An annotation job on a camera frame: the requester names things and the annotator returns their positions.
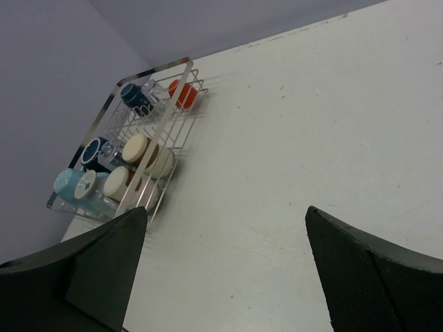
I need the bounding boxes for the clear glass cup rear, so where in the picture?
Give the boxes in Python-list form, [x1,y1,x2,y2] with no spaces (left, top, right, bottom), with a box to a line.
[142,79,170,107]

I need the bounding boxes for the grey ceramic mug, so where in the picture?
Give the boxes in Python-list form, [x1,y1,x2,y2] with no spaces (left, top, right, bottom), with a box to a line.
[74,170,109,201]

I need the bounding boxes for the dark blue mug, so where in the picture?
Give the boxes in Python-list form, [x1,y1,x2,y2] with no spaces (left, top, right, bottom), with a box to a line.
[120,83,152,117]
[80,137,111,173]

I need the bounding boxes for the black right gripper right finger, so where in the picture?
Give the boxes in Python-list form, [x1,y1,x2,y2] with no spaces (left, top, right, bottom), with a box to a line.
[305,206,442,331]

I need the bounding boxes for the dark blue mug rear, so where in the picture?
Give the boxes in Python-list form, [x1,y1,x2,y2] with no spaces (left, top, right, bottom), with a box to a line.
[120,83,152,117]

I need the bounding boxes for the clear plastic cup front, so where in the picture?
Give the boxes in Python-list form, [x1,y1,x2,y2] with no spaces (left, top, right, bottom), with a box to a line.
[98,140,132,171]

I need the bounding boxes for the orange ceramic cup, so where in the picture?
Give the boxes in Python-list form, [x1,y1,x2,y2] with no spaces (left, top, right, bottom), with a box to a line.
[168,80,198,111]

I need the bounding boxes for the light blue cup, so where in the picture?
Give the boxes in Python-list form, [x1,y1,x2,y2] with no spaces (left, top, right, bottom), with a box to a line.
[53,168,118,219]

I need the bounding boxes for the metal wire dish rack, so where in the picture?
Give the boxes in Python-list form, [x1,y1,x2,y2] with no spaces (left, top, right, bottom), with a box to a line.
[46,57,208,221]

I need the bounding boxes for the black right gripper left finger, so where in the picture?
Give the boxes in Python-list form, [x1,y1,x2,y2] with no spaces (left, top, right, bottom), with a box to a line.
[1,207,147,331]

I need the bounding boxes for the dark blue mug front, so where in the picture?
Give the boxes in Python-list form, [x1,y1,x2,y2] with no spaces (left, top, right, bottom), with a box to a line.
[80,137,111,173]

